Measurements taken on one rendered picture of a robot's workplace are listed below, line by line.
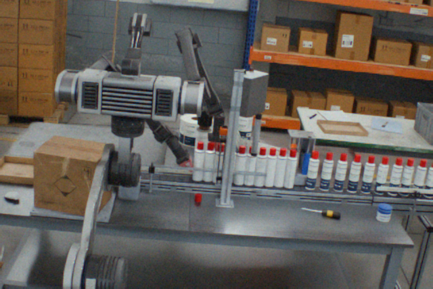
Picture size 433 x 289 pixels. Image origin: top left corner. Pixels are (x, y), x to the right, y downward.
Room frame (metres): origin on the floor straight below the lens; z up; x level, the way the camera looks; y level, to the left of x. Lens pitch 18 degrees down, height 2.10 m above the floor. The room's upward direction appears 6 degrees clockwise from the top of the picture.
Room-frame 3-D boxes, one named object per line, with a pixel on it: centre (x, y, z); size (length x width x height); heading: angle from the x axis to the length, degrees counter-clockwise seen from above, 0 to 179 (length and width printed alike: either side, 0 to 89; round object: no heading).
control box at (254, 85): (2.82, -0.14, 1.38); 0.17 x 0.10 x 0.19; 148
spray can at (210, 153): (2.90, 0.02, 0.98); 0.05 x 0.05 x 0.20
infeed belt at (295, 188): (2.90, -0.02, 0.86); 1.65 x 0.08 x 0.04; 93
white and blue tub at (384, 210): (2.74, -0.87, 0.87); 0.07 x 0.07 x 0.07
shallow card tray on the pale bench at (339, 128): (4.29, -0.92, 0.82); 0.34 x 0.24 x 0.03; 96
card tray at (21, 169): (2.85, 0.97, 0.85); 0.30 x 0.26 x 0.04; 93
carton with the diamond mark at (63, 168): (2.55, 0.63, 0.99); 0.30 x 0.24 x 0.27; 83
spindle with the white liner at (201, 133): (3.18, 0.06, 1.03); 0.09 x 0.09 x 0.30
